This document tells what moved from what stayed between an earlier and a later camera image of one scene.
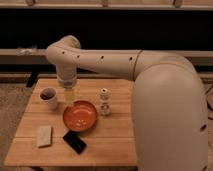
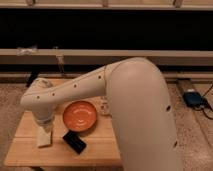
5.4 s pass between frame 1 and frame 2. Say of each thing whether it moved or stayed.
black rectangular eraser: stayed
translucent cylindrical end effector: moved
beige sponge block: stayed
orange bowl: stayed
